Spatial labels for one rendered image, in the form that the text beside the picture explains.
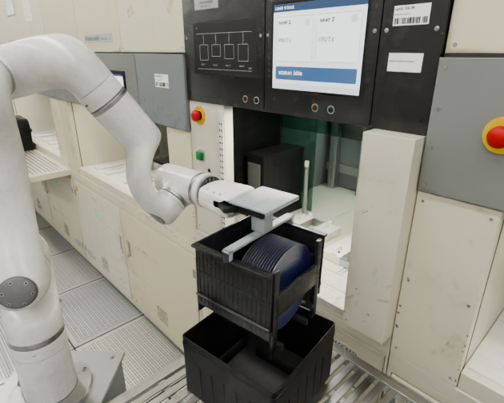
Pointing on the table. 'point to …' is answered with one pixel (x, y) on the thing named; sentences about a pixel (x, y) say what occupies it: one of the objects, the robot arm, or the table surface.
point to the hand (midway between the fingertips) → (262, 206)
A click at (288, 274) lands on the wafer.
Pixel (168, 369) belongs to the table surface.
